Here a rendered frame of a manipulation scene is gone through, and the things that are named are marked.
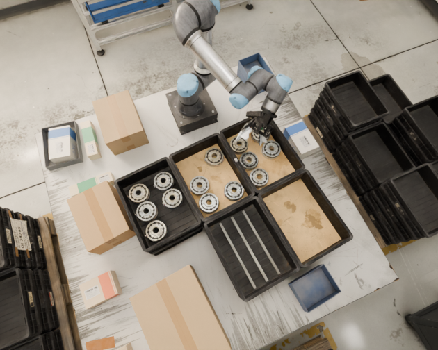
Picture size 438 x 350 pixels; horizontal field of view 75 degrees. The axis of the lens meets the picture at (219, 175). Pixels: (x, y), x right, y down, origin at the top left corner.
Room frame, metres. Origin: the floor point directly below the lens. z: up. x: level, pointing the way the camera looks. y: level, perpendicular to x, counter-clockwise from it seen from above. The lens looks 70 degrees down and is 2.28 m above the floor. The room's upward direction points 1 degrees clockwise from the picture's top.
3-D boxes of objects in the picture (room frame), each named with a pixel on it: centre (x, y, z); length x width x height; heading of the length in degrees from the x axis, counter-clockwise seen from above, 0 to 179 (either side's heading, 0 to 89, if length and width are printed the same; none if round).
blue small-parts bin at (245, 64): (1.26, -0.22, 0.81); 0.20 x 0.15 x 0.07; 27
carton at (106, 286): (-0.05, 0.58, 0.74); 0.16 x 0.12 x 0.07; 117
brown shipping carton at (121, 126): (0.88, 0.59, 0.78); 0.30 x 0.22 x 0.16; 24
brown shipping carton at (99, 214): (0.31, 0.61, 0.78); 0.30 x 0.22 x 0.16; 31
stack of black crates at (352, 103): (1.23, -0.96, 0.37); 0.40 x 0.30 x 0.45; 24
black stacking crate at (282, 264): (0.16, -0.15, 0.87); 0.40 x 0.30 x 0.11; 29
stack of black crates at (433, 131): (1.03, -1.50, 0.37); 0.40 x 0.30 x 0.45; 24
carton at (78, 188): (0.50, 0.72, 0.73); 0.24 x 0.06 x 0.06; 114
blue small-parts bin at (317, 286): (-0.02, -0.49, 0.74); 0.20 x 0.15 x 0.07; 119
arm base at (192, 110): (1.00, 0.18, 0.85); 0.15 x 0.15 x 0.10
